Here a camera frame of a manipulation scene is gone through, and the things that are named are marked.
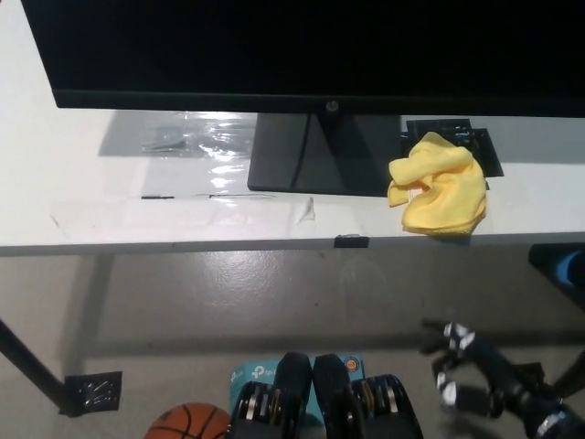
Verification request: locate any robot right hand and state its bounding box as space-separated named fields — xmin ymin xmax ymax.
xmin=419 ymin=318 xmax=508 ymax=420

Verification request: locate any yellow microfiber cloth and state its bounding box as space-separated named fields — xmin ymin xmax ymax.
xmin=387 ymin=131 xmax=488 ymax=239

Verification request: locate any black robot left body block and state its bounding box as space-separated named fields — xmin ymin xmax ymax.
xmin=228 ymin=350 xmax=314 ymax=439

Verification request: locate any white desk leg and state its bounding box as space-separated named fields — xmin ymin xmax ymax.
xmin=66 ymin=254 xmax=113 ymax=371

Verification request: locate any black HP computer monitor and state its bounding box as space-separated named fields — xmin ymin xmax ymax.
xmin=20 ymin=0 xmax=585 ymax=198

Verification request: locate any black metal stand leg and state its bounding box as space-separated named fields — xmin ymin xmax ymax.
xmin=550 ymin=349 xmax=585 ymax=399
xmin=0 ymin=317 xmax=69 ymax=412

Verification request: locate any black plastic bin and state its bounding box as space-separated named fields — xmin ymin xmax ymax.
xmin=528 ymin=243 xmax=585 ymax=315

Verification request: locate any blue round object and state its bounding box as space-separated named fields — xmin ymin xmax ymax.
xmin=555 ymin=250 xmax=585 ymax=287

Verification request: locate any black clip on table edge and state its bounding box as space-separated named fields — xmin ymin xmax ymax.
xmin=334 ymin=233 xmax=370 ymax=250

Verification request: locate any teal tp-link box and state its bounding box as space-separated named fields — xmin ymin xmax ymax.
xmin=228 ymin=354 xmax=367 ymax=426

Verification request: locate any black plastic tray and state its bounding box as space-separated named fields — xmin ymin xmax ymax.
xmin=400 ymin=117 xmax=506 ymax=191

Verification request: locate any orange basketball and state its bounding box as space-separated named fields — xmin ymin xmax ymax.
xmin=144 ymin=402 xmax=232 ymax=439

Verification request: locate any clear plastic sheet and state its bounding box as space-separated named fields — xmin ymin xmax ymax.
xmin=98 ymin=111 xmax=280 ymax=200

